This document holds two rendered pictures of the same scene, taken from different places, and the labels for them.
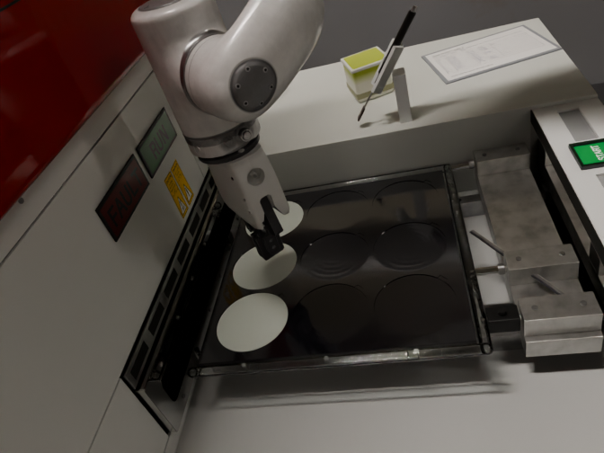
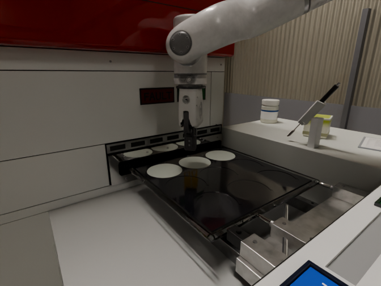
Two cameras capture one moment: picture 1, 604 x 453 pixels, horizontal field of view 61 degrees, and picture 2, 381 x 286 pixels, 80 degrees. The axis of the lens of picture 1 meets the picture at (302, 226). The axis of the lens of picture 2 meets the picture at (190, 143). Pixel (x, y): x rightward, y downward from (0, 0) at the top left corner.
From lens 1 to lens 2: 0.39 m
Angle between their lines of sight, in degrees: 38
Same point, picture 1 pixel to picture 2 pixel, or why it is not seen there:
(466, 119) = (343, 160)
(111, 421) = (88, 152)
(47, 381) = (75, 114)
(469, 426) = (178, 274)
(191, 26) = not seen: hidden behind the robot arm
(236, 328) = (157, 168)
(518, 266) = (278, 225)
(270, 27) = (197, 21)
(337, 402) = (157, 222)
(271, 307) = (174, 171)
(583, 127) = not seen: outside the picture
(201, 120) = (176, 64)
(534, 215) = not seen: hidden behind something
